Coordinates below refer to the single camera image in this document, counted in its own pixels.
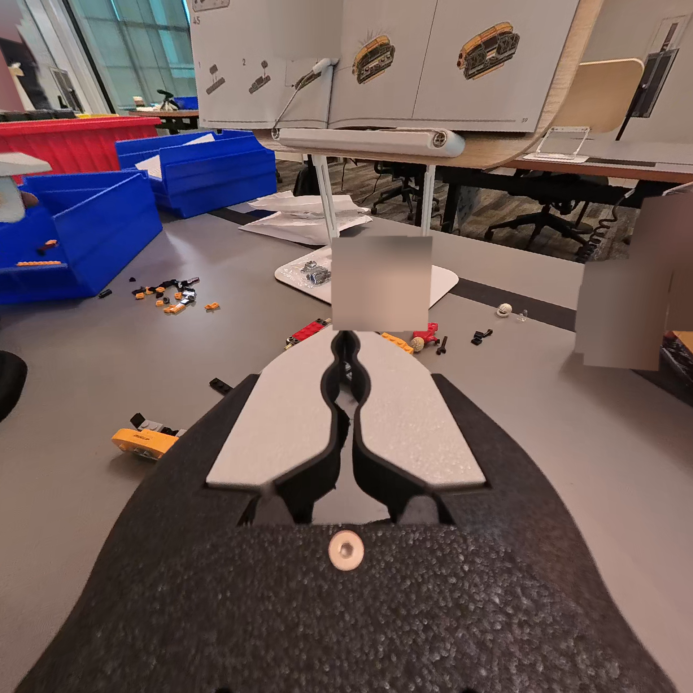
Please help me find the wooden office table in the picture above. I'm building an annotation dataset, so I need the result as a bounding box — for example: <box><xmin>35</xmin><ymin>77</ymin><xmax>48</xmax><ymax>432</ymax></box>
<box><xmin>509</xmin><ymin>154</ymin><xmax>693</xmax><ymax>185</ymax></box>

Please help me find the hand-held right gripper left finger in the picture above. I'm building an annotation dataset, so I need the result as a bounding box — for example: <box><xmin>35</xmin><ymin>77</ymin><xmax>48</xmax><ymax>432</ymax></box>
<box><xmin>206</xmin><ymin>330</ymin><xmax>350</xmax><ymax>525</ymax></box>

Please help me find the row of black boxes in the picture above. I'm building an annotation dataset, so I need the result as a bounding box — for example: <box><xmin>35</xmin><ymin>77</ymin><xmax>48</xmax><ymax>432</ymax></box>
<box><xmin>0</xmin><ymin>108</ymin><xmax>77</xmax><ymax>122</ymax></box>

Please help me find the grey desk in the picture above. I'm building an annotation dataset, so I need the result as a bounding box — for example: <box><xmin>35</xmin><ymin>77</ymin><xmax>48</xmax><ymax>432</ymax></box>
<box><xmin>0</xmin><ymin>208</ymin><xmax>693</xmax><ymax>693</ymax></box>

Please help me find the white book stand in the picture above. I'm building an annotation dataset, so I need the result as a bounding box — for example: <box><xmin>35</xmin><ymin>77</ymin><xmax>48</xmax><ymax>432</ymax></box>
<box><xmin>252</xmin><ymin>0</ymin><xmax>604</xmax><ymax>304</ymax></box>

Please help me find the pile of small bricks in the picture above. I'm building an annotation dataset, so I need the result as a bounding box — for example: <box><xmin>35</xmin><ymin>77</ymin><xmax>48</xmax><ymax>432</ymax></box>
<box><xmin>97</xmin><ymin>276</ymin><xmax>200</xmax><ymax>316</ymax></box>

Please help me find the bag of small metal parts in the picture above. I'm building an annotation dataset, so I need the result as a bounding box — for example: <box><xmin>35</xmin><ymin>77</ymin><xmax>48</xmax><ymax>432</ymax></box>
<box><xmin>297</xmin><ymin>260</ymin><xmax>332</xmax><ymax>288</ymax></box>

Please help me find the red plastic bin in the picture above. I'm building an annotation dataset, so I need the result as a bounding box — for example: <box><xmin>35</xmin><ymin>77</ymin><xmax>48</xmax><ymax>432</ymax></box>
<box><xmin>0</xmin><ymin>116</ymin><xmax>160</xmax><ymax>176</ymax></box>

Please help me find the light wooden chair back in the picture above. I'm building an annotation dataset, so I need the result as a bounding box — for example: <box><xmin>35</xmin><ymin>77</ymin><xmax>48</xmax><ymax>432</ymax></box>
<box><xmin>552</xmin><ymin>58</ymin><xmax>645</xmax><ymax>133</ymax></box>

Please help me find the orange toy brick assembly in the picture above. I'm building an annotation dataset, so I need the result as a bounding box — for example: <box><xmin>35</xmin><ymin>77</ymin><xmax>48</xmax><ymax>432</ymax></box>
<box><xmin>112</xmin><ymin>413</ymin><xmax>187</xmax><ymax>462</ymax></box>

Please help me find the clear acrylic stand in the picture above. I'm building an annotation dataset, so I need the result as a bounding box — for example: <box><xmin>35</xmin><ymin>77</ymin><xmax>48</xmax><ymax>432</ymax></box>
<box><xmin>522</xmin><ymin>126</ymin><xmax>591</xmax><ymax>163</ymax></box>

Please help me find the black coiled cable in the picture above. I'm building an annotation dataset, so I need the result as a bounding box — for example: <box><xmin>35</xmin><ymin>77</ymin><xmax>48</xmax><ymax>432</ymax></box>
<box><xmin>576</xmin><ymin>189</ymin><xmax>631</xmax><ymax>263</ymax></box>

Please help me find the black office chair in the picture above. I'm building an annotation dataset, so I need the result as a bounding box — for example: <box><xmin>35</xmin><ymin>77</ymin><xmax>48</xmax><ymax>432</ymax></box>
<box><xmin>371</xmin><ymin>162</ymin><xmax>426</xmax><ymax>217</ymax></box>
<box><xmin>483</xmin><ymin>189</ymin><xmax>596</xmax><ymax>255</ymax></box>

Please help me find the brown background table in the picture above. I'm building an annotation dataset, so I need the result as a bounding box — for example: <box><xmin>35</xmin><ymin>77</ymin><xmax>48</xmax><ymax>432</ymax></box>
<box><xmin>130</xmin><ymin>108</ymin><xmax>200</xmax><ymax>136</ymax></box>

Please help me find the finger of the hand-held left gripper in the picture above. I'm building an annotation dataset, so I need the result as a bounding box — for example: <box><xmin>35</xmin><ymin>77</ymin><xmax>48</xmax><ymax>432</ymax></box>
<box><xmin>0</xmin><ymin>152</ymin><xmax>53</xmax><ymax>178</ymax></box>

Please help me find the black toy car chassis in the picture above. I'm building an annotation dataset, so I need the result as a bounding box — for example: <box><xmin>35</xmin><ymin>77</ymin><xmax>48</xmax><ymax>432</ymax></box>
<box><xmin>285</xmin><ymin>318</ymin><xmax>415</xmax><ymax>401</ymax></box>

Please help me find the black padded cushion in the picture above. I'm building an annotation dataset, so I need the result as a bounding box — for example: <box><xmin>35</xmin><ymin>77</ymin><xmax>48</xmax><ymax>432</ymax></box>
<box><xmin>0</xmin><ymin>351</ymin><xmax>29</xmax><ymax>423</ymax></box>

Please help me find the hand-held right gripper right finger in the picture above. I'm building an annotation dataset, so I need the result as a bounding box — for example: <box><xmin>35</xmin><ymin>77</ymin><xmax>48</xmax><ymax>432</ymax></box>
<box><xmin>345</xmin><ymin>330</ymin><xmax>487</xmax><ymax>524</ymax></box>

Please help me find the black wall panel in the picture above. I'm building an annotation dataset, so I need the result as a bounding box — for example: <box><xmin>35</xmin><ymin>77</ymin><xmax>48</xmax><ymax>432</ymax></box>
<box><xmin>631</xmin><ymin>16</ymin><xmax>680</xmax><ymax>119</ymax></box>

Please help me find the black backpack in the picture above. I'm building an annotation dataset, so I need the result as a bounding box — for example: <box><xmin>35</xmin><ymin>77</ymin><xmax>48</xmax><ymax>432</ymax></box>
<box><xmin>292</xmin><ymin>162</ymin><xmax>321</xmax><ymax>197</ymax></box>

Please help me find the blue plastic bin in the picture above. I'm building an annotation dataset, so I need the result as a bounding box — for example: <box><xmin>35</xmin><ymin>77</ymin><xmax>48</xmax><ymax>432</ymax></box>
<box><xmin>0</xmin><ymin>170</ymin><xmax>163</xmax><ymax>305</ymax></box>

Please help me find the stack of nested blue bins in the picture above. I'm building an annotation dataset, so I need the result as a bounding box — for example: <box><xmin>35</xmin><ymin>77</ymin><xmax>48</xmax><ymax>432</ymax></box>
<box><xmin>115</xmin><ymin>130</ymin><xmax>278</xmax><ymax>218</ymax></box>

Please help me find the crumpled white paper bag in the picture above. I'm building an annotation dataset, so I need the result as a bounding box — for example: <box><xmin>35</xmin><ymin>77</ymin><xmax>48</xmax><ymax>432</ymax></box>
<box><xmin>238</xmin><ymin>192</ymin><xmax>374</xmax><ymax>245</ymax></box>

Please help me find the open instruction booklet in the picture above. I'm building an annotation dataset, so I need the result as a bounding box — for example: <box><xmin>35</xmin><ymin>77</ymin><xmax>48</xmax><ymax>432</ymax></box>
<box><xmin>189</xmin><ymin>0</ymin><xmax>581</xmax><ymax>133</ymax></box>

